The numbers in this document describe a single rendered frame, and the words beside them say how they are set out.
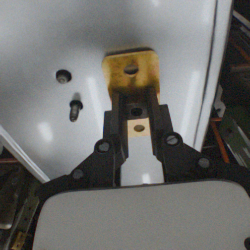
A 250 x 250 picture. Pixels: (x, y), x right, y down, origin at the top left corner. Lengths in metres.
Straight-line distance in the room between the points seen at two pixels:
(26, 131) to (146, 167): 0.14
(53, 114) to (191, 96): 0.12
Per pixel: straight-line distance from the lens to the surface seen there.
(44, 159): 0.25
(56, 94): 0.16
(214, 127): 0.37
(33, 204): 0.36
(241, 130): 0.20
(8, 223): 0.33
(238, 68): 0.26
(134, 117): 0.15
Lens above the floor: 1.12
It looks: 41 degrees down
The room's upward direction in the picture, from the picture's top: 179 degrees clockwise
